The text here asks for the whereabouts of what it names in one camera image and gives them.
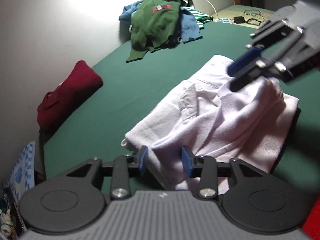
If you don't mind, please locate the white polo shirt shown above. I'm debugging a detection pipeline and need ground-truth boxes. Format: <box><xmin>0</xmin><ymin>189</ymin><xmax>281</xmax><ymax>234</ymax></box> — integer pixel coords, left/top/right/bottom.
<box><xmin>121</xmin><ymin>55</ymin><xmax>299</xmax><ymax>191</ymax></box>

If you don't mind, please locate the white power strip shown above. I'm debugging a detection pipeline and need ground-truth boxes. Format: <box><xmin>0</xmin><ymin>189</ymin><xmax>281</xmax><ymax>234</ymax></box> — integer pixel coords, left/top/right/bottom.
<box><xmin>216</xmin><ymin>18</ymin><xmax>231</xmax><ymax>24</ymax></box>

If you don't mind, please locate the black charger adapter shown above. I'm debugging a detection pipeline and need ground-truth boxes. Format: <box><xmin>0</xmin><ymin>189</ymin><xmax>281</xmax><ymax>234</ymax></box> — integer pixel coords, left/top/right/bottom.
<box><xmin>233</xmin><ymin>16</ymin><xmax>246</xmax><ymax>24</ymax></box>

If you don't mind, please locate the blue knit garment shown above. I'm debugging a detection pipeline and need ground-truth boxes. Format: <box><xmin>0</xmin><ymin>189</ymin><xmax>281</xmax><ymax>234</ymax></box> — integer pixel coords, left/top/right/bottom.
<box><xmin>119</xmin><ymin>0</ymin><xmax>202</xmax><ymax>43</ymax></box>

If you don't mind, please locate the green white striped shirt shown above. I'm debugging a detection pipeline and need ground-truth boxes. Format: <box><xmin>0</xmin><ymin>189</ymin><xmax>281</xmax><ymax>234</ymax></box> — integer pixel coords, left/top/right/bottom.
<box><xmin>184</xmin><ymin>7</ymin><xmax>213</xmax><ymax>29</ymax></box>

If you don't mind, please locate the dark green knit sweater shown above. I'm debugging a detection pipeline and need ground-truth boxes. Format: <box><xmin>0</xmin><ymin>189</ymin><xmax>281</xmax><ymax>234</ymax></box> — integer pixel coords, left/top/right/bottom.
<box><xmin>126</xmin><ymin>0</ymin><xmax>193</xmax><ymax>63</ymax></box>

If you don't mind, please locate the blue white patterned cloth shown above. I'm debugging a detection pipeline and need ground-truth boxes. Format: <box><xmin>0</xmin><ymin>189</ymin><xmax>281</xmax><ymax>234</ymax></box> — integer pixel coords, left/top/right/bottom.
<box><xmin>5</xmin><ymin>141</ymin><xmax>35</xmax><ymax>203</ymax></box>

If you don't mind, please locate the folded dark red sweater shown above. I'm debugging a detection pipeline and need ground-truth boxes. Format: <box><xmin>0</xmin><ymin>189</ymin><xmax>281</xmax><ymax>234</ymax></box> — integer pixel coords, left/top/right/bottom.
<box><xmin>37</xmin><ymin>60</ymin><xmax>104</xmax><ymax>133</ymax></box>

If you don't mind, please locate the small white plush toy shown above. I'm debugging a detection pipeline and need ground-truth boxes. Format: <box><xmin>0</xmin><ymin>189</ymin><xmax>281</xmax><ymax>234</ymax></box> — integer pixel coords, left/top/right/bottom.
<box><xmin>1</xmin><ymin>208</ymin><xmax>13</xmax><ymax>238</ymax></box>

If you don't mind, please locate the red object at edge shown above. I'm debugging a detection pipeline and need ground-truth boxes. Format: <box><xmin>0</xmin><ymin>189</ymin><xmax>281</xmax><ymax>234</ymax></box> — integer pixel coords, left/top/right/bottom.
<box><xmin>302</xmin><ymin>198</ymin><xmax>320</xmax><ymax>240</ymax></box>

